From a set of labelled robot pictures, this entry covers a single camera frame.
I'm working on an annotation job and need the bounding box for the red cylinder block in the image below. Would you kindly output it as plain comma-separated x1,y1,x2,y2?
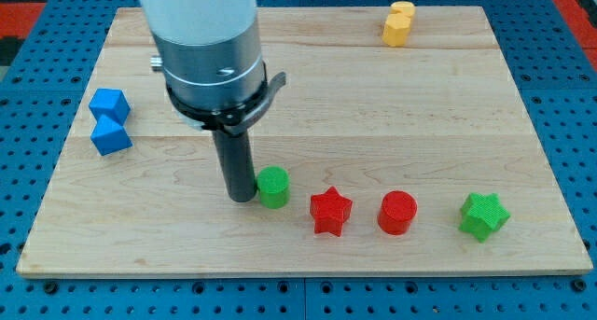
377,190,418,235

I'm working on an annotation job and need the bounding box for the green star block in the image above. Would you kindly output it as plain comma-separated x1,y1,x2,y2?
459,192,510,243

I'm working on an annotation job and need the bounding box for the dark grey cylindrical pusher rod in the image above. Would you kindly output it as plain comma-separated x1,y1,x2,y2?
213,131,257,202

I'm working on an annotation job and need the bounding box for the wooden board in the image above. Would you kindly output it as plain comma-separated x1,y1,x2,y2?
17,7,593,279

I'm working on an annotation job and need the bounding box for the red star block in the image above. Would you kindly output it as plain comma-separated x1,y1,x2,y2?
310,187,353,237

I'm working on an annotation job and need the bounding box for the blue wedge block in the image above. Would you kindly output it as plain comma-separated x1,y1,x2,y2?
90,115,132,156

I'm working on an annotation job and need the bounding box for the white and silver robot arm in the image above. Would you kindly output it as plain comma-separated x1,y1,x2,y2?
139,0,285,202

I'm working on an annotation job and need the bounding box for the black clamp mount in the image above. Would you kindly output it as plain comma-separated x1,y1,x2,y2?
166,64,286,136

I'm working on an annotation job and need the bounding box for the yellow hexagon block front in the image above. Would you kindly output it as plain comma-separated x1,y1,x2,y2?
382,13,412,47

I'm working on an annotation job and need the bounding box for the blue cube block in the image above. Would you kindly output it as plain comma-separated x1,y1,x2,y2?
89,89,131,125

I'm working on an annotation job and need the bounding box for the green cylinder block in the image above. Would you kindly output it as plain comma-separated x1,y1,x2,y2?
257,165,290,209

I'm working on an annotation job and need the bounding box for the yellow block rear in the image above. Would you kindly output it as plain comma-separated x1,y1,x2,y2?
390,1,416,19

